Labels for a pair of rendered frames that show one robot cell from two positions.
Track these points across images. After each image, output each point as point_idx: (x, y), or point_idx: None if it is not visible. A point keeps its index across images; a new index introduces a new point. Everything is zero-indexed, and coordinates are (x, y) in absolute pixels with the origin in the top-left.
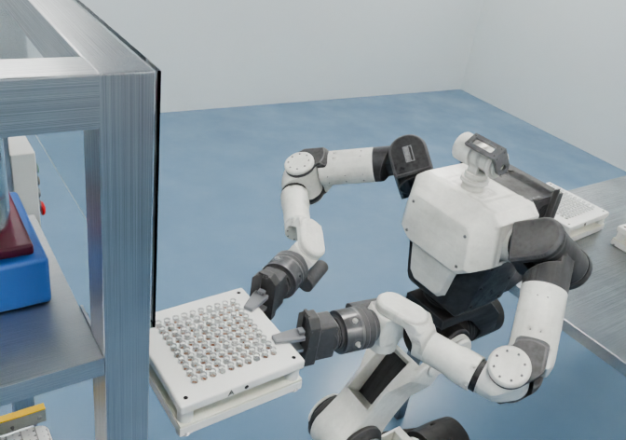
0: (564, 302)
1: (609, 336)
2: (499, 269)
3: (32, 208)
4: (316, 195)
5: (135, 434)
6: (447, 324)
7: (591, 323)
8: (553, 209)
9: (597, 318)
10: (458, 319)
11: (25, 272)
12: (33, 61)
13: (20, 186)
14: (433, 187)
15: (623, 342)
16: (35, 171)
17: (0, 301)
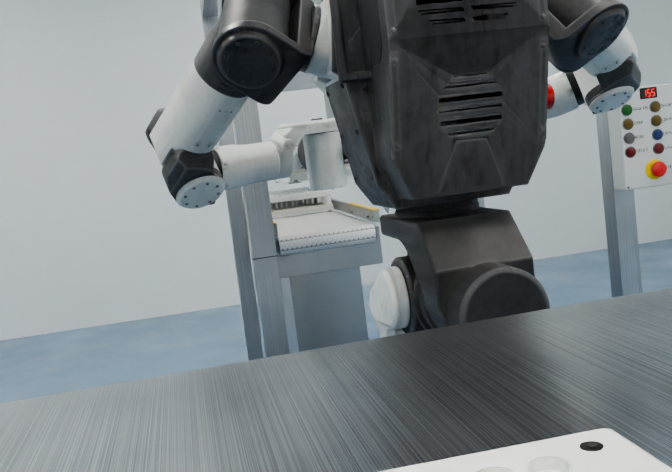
0: (187, 71)
1: (325, 364)
2: (336, 100)
3: (618, 152)
4: (585, 91)
5: (235, 131)
6: (384, 227)
7: (386, 352)
8: None
9: (407, 363)
10: (391, 227)
11: None
12: None
13: (611, 126)
14: (430, 1)
15: (288, 375)
16: (618, 111)
17: None
